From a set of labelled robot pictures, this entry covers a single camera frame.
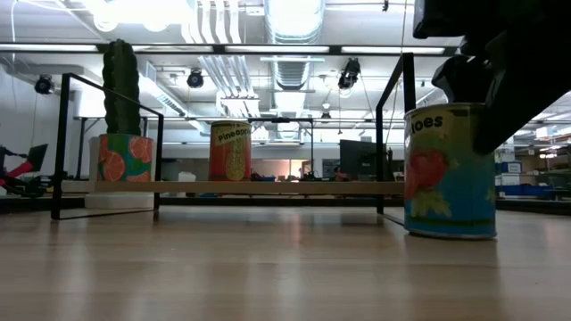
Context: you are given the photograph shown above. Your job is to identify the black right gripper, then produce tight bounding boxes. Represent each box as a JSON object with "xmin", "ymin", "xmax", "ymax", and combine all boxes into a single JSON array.
[{"xmin": 412, "ymin": 0, "xmax": 571, "ymax": 155}]

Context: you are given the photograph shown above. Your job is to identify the green cactus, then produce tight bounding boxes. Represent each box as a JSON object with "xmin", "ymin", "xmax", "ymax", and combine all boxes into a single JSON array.
[{"xmin": 102, "ymin": 38, "xmax": 143, "ymax": 137}]

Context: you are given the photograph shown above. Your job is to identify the short mandarin oranges tin can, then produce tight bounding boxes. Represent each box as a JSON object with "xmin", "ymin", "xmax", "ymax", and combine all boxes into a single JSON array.
[{"xmin": 96, "ymin": 133, "xmax": 155, "ymax": 183}]

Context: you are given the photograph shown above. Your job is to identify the pineapple label tin can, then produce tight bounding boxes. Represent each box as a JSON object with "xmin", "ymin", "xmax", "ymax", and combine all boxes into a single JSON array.
[{"xmin": 208, "ymin": 119, "xmax": 252, "ymax": 183}]

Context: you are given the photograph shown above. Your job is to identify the black ceiling spotlight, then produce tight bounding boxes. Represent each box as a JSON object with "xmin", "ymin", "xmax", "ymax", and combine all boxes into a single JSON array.
[
  {"xmin": 186, "ymin": 69, "xmax": 205, "ymax": 89},
  {"xmin": 34, "ymin": 74, "xmax": 55, "ymax": 95},
  {"xmin": 337, "ymin": 57, "xmax": 361, "ymax": 90}
]

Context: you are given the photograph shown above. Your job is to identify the black aluminium rig frame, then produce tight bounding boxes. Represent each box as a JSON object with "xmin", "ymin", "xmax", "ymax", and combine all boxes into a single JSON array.
[{"xmin": 0, "ymin": 194, "xmax": 571, "ymax": 210}]

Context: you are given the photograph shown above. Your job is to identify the blue storage bins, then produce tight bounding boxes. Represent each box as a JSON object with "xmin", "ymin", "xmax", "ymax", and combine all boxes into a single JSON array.
[{"xmin": 494, "ymin": 160, "xmax": 559, "ymax": 197}]

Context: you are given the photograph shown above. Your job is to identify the small monitor on arm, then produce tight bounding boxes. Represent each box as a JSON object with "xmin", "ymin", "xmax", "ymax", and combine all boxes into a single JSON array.
[{"xmin": 24, "ymin": 143, "xmax": 49, "ymax": 174}]

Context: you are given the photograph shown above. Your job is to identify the wooden shelf black metal frame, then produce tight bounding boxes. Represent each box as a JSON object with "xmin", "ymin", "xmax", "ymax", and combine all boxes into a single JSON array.
[{"xmin": 50, "ymin": 52, "xmax": 417, "ymax": 226}]

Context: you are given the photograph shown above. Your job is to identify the blue tomatoes label tin can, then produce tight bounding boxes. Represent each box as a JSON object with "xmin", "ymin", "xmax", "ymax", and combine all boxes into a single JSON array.
[{"xmin": 402, "ymin": 103, "xmax": 498, "ymax": 241}]

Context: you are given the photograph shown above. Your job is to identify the black overhead light beam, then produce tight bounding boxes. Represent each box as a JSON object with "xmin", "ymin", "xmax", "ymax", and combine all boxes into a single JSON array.
[{"xmin": 0, "ymin": 42, "xmax": 463, "ymax": 59}]

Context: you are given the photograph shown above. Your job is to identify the dark computer monitor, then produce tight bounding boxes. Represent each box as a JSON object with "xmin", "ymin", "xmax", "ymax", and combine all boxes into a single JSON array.
[{"xmin": 339, "ymin": 139, "xmax": 378, "ymax": 182}]

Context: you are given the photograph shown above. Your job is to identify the white plant pot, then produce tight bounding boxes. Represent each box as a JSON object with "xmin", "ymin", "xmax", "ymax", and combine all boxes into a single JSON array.
[{"xmin": 84, "ymin": 136, "xmax": 158, "ymax": 210}]

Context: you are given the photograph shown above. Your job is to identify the red lever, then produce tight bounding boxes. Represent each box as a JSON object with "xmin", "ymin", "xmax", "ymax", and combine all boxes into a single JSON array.
[{"xmin": 0, "ymin": 161, "xmax": 29, "ymax": 188}]

